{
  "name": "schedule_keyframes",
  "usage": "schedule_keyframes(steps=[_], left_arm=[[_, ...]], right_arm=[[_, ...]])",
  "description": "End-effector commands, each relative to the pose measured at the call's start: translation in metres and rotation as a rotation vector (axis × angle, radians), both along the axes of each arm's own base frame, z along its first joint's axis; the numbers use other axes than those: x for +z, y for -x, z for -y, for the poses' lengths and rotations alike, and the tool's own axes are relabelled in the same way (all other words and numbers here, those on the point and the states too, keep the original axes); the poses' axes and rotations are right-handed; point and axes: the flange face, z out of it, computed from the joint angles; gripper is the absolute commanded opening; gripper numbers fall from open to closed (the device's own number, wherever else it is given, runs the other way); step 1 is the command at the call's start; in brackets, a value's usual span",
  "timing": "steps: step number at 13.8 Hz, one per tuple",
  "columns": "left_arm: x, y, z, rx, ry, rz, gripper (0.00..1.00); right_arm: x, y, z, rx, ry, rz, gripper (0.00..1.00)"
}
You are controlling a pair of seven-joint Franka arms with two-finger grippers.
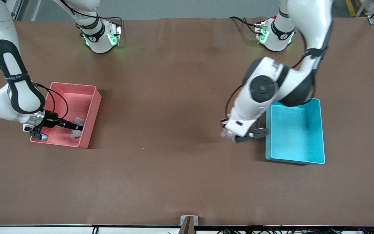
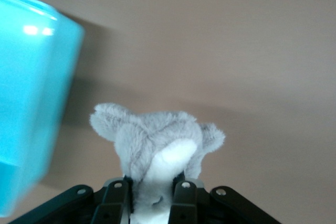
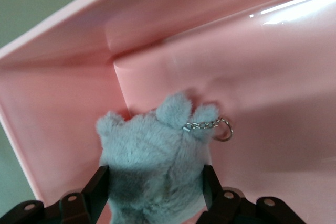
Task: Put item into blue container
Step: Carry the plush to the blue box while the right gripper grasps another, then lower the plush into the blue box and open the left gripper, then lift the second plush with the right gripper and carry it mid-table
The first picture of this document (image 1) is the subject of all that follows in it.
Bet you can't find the grey plush toy with keyring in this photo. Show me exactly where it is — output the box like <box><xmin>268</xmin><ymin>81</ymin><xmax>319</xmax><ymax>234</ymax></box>
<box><xmin>70</xmin><ymin>117</ymin><xmax>85</xmax><ymax>139</ymax></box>

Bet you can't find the grey plush toy white belly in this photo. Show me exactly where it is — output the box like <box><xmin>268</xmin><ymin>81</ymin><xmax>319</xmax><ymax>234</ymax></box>
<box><xmin>220</xmin><ymin>128</ymin><xmax>237</xmax><ymax>142</ymax></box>

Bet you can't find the pink plastic box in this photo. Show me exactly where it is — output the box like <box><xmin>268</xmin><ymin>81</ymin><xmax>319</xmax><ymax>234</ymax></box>
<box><xmin>30</xmin><ymin>82</ymin><xmax>102</xmax><ymax>149</ymax></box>

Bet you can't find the blue plastic box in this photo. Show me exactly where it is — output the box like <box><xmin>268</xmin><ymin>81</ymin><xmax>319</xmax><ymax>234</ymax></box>
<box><xmin>265</xmin><ymin>97</ymin><xmax>326</xmax><ymax>165</ymax></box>

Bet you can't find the brown table mat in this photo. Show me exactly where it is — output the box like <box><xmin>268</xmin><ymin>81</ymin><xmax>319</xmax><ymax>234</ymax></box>
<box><xmin>0</xmin><ymin>16</ymin><xmax>374</xmax><ymax>226</ymax></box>

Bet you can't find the silver base connector plate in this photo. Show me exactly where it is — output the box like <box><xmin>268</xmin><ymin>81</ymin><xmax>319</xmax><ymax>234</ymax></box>
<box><xmin>108</xmin><ymin>22</ymin><xmax>122</xmax><ymax>46</ymax></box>
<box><xmin>255</xmin><ymin>20</ymin><xmax>269</xmax><ymax>44</ymax></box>

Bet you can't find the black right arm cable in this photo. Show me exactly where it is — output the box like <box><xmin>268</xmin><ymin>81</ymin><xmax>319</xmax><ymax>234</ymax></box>
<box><xmin>34</xmin><ymin>83</ymin><xmax>69</xmax><ymax>121</ymax></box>

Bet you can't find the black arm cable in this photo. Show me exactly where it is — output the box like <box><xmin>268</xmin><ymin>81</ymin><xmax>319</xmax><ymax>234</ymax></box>
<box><xmin>34</xmin><ymin>83</ymin><xmax>69</xmax><ymax>121</ymax></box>
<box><xmin>225</xmin><ymin>83</ymin><xmax>244</xmax><ymax>119</ymax></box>

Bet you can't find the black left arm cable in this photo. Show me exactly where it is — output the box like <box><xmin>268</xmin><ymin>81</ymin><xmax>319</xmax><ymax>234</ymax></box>
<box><xmin>225</xmin><ymin>83</ymin><xmax>244</xmax><ymax>119</ymax></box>

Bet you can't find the black base cable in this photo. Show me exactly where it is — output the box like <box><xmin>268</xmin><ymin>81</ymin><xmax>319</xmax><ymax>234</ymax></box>
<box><xmin>101</xmin><ymin>15</ymin><xmax>123</xmax><ymax>29</ymax></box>
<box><xmin>229</xmin><ymin>16</ymin><xmax>259</xmax><ymax>34</ymax></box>

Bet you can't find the silver bracket with brown post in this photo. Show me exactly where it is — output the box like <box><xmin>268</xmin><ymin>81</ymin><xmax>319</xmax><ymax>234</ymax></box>
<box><xmin>179</xmin><ymin>215</ymin><xmax>199</xmax><ymax>234</ymax></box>

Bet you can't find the white table edge rail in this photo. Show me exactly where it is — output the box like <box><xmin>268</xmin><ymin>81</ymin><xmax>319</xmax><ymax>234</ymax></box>
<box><xmin>0</xmin><ymin>225</ymin><xmax>374</xmax><ymax>234</ymax></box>

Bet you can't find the black cable bundle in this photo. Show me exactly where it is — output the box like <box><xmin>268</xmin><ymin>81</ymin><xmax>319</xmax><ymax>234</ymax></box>
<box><xmin>216</xmin><ymin>225</ymin><xmax>374</xmax><ymax>234</ymax></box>

